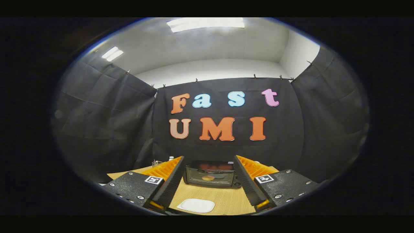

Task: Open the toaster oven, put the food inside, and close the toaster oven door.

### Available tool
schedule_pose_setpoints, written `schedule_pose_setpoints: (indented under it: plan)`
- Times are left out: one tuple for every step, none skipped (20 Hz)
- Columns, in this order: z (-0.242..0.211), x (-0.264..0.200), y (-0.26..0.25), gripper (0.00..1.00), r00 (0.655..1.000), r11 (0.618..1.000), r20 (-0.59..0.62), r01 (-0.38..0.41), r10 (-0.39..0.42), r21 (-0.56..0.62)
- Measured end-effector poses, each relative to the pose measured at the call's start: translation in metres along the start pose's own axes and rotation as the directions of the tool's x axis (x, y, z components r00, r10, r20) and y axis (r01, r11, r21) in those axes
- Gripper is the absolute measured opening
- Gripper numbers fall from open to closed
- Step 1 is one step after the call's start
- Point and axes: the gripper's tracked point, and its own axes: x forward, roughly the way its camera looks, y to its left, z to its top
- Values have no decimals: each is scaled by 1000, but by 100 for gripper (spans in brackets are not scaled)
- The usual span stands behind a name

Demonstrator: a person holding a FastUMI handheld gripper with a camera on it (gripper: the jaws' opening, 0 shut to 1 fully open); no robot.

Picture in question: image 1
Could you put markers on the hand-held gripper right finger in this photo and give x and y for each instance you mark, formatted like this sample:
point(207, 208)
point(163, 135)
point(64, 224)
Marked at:
point(247, 184)

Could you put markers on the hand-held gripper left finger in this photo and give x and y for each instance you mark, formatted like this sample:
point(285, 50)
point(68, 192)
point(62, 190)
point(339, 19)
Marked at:
point(171, 184)

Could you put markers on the black toaster oven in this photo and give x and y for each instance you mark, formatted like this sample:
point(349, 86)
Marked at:
point(194, 182)

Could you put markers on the round sugared donut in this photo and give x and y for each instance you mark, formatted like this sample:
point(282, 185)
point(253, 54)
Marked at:
point(208, 178)

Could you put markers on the small clear utensil holder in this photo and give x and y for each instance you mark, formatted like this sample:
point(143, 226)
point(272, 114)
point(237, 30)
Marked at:
point(157, 163)

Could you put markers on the white plate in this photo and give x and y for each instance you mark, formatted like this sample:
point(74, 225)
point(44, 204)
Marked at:
point(195, 205)

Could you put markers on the black backdrop cloth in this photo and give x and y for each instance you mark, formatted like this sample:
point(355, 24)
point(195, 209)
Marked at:
point(220, 150)

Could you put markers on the row of small cloth clips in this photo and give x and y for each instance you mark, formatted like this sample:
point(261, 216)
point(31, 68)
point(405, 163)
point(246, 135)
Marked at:
point(255, 76)

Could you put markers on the small ceiling light panel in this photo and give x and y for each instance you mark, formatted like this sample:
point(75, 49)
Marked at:
point(112, 53)

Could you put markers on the large ceiling light panel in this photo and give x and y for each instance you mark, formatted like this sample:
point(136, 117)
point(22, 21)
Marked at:
point(205, 24)

